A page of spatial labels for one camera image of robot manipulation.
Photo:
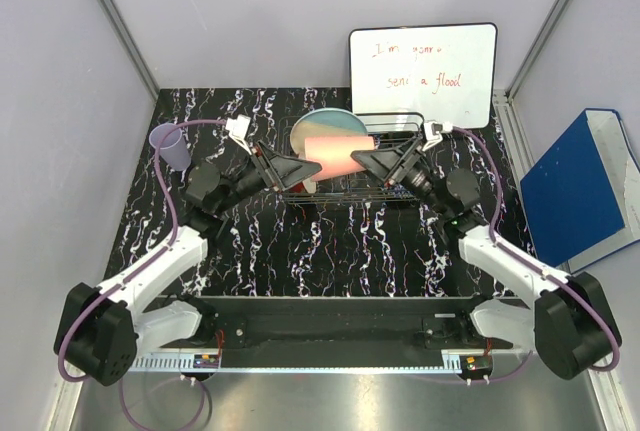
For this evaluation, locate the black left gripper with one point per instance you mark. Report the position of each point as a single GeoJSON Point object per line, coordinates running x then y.
{"type": "Point", "coordinates": [281, 172]}

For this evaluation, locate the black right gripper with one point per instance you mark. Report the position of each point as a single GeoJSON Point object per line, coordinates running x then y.
{"type": "Point", "coordinates": [385, 163]}

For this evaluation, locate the red and white bowl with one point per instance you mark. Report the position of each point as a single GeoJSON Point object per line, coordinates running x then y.
{"type": "Point", "coordinates": [307, 186]}

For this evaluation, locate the pink plastic cup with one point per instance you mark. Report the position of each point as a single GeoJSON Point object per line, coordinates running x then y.
{"type": "Point", "coordinates": [334, 154]}

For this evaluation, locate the beige and blue plate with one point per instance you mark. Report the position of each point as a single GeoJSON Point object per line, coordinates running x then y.
{"type": "Point", "coordinates": [325, 122]}

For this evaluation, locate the purple plastic cup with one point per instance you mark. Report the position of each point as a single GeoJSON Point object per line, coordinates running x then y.
{"type": "Point", "coordinates": [168, 139]}

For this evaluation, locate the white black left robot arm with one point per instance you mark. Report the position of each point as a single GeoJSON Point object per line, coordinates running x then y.
{"type": "Point", "coordinates": [103, 329]}

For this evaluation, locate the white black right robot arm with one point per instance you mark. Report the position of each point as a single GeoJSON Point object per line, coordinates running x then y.
{"type": "Point", "coordinates": [566, 320]}

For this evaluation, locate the white whiteboard with red writing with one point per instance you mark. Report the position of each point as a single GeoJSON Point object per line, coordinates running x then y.
{"type": "Point", "coordinates": [444, 73]}

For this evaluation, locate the blue binder folder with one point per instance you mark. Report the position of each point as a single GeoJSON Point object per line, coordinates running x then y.
{"type": "Point", "coordinates": [581, 198]}

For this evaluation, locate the grey wire dish rack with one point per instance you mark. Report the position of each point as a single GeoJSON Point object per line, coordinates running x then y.
{"type": "Point", "coordinates": [389, 129]}

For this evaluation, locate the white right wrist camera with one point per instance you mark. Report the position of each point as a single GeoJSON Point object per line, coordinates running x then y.
{"type": "Point", "coordinates": [434, 131]}

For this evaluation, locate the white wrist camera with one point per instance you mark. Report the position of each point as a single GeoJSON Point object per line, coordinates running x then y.
{"type": "Point", "coordinates": [434, 131]}
{"type": "Point", "coordinates": [237, 129]}

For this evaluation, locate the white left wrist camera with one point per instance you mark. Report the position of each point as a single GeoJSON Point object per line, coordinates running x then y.
{"type": "Point", "coordinates": [237, 129]}

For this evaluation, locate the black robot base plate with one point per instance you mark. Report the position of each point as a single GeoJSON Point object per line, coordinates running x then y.
{"type": "Point", "coordinates": [333, 334]}

